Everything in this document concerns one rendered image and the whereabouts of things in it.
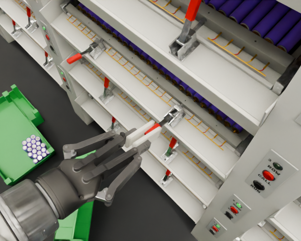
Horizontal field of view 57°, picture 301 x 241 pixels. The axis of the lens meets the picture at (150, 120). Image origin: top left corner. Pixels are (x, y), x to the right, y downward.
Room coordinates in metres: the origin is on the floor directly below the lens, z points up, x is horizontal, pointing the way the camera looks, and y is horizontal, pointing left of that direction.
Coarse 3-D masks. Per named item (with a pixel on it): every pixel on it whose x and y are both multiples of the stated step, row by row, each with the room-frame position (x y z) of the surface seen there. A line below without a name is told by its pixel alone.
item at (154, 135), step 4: (156, 128) 0.27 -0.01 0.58; (160, 128) 0.27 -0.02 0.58; (152, 132) 0.26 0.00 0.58; (156, 132) 0.26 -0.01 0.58; (160, 132) 0.27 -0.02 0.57; (144, 136) 0.25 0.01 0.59; (148, 136) 0.25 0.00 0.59; (152, 136) 0.25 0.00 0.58; (156, 136) 0.26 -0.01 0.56; (140, 140) 0.24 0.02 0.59; (144, 140) 0.24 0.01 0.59; (152, 140) 0.25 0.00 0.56; (132, 144) 0.23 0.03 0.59; (136, 144) 0.23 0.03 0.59
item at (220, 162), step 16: (64, 0) 0.66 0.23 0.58; (48, 16) 0.62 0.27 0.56; (64, 16) 0.64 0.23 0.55; (64, 32) 0.59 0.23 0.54; (80, 32) 0.58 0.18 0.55; (80, 48) 0.53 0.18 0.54; (128, 48) 0.50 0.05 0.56; (96, 64) 0.47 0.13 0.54; (112, 64) 0.47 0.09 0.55; (112, 80) 0.43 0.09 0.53; (128, 80) 0.42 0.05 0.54; (144, 80) 0.41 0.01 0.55; (128, 96) 0.40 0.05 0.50; (144, 96) 0.37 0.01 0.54; (192, 96) 0.36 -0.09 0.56; (160, 112) 0.33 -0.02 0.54; (208, 112) 0.32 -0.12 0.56; (176, 128) 0.29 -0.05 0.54; (192, 128) 0.29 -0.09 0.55; (192, 144) 0.25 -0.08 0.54; (208, 144) 0.25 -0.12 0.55; (240, 144) 0.23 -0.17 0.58; (208, 160) 0.22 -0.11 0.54; (224, 160) 0.22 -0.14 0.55; (224, 176) 0.19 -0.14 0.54
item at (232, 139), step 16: (80, 16) 0.60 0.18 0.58; (96, 32) 0.54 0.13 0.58; (112, 48) 0.50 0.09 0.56; (144, 64) 0.43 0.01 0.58; (160, 80) 0.39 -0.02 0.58; (160, 96) 0.36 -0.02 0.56; (176, 96) 0.35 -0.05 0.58; (192, 112) 0.31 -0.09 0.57; (208, 128) 0.28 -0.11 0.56; (224, 128) 0.27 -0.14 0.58
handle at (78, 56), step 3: (90, 48) 0.50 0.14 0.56; (93, 48) 0.50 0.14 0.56; (84, 51) 0.49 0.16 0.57; (87, 51) 0.49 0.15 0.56; (90, 51) 0.49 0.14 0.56; (78, 54) 0.48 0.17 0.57; (81, 54) 0.48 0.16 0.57; (84, 54) 0.48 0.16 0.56; (72, 57) 0.47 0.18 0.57; (75, 57) 0.47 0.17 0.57; (78, 57) 0.47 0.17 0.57; (81, 57) 0.47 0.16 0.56; (66, 60) 0.46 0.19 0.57; (69, 60) 0.46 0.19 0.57; (72, 60) 0.46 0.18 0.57; (75, 60) 0.46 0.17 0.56; (69, 63) 0.45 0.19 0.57
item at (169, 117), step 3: (168, 117) 0.30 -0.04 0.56; (171, 117) 0.30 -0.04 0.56; (162, 120) 0.30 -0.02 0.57; (165, 120) 0.30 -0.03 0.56; (168, 120) 0.30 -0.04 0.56; (156, 123) 0.29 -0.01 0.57; (159, 123) 0.29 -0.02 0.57; (162, 123) 0.29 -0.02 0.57; (165, 123) 0.29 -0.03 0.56; (153, 126) 0.28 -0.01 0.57; (156, 126) 0.28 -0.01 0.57; (150, 129) 0.27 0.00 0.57; (153, 129) 0.27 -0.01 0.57; (147, 132) 0.26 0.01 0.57
